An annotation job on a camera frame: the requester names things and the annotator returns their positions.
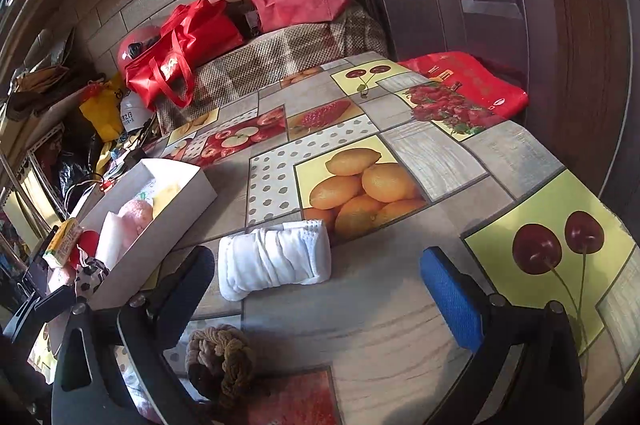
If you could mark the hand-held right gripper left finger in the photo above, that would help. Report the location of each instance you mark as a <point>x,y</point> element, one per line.
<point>192,285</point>

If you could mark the yellow printed packet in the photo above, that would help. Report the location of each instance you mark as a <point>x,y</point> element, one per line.
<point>62,241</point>

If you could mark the yellow bag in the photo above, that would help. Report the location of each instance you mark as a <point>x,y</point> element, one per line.
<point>105,110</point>

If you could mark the cluttered metal shelf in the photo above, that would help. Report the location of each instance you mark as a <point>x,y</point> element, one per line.
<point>30,165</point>

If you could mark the white cardboard box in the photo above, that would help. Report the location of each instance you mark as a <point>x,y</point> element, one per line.
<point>160,230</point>

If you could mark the brown wooden door post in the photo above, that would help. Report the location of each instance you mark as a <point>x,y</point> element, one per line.
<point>575,55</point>

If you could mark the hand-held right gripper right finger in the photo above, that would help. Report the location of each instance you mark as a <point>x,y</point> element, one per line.
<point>450,300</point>

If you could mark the black and white scrunchie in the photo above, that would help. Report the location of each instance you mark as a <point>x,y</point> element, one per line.
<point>90,277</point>

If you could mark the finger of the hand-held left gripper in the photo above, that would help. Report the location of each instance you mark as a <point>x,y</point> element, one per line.
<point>47,305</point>

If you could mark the yellow and green sponge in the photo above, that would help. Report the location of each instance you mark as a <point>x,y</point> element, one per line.
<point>167,200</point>

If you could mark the pink fluffy pompom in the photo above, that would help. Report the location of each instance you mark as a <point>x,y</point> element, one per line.
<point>136,215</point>

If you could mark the white cloth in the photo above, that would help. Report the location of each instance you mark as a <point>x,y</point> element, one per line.
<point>275,260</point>

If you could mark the pink helmet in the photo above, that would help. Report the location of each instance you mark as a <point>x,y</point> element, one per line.
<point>135,45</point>

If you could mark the flat red shopping bag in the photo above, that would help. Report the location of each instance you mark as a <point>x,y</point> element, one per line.
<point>480,80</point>

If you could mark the fruit print tablecloth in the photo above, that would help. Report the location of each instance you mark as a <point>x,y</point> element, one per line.
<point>375,330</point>

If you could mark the red plush ball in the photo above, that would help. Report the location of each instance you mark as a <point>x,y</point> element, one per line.
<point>87,245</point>

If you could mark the red tote bag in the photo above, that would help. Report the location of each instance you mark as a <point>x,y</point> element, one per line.
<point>165,60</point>

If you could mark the white foam block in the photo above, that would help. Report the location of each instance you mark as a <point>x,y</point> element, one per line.
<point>112,240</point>

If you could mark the plaid blanket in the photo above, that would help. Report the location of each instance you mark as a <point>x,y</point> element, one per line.
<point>280,50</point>

